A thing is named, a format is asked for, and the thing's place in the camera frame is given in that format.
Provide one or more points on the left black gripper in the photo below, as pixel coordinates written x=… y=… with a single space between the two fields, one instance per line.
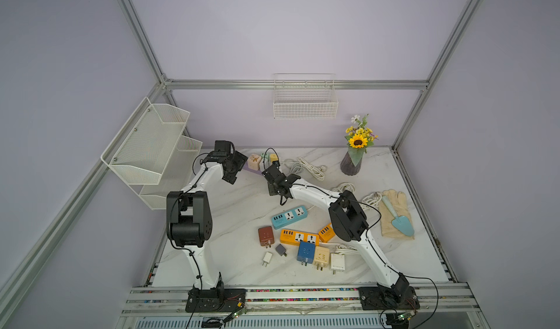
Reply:
x=239 y=159

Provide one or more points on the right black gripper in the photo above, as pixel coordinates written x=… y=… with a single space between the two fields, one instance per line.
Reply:
x=270 y=190

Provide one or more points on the pink white cube adapter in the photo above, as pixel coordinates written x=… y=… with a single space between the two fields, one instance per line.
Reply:
x=254 y=161

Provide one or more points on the teal power strip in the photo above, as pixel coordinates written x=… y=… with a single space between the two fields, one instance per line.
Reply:
x=289 y=217

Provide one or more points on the brown cube adapter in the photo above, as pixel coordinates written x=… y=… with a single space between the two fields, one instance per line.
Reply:
x=266 y=236

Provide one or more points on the orange power strip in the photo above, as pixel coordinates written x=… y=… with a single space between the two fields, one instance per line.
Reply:
x=291 y=237
x=326 y=233

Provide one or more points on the blue cube adapter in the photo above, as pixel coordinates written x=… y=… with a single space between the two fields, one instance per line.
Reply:
x=305 y=253

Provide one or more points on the small white plug charger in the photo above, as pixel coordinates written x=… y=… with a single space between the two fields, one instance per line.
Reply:
x=267 y=258

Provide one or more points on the beige cube adapter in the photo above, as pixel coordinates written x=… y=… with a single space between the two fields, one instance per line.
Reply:
x=321 y=258

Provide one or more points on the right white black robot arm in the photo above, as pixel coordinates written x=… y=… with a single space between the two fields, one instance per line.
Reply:
x=349 y=223

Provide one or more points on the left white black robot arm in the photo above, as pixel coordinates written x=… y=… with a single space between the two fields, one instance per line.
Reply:
x=189 y=223

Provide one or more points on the lower white mesh shelf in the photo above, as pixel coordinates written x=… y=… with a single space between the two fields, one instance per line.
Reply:
x=175 y=176

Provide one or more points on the white mesh shelf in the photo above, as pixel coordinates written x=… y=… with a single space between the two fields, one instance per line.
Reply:
x=141 y=151
x=175 y=176

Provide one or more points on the dark purple ribbed vase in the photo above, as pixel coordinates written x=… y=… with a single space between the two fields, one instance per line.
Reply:
x=351 y=163

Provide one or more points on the sunflower bouquet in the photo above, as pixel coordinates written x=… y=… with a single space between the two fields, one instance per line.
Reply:
x=359 y=137

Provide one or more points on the upper white mesh shelf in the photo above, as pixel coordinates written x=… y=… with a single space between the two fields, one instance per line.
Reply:
x=141 y=151

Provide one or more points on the beige work glove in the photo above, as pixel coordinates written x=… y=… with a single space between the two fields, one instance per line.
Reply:
x=399 y=202

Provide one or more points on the teal garden trowel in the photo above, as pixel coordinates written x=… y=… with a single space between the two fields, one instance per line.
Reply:
x=400 y=222

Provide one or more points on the white wire wall basket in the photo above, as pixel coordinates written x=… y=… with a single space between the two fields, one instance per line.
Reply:
x=304 y=96

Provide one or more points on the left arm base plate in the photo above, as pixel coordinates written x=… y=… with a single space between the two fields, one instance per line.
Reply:
x=215 y=300

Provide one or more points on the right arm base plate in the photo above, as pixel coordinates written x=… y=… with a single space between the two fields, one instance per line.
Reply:
x=380 y=298

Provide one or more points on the aluminium front rail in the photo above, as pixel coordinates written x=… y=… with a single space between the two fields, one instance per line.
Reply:
x=325 y=299

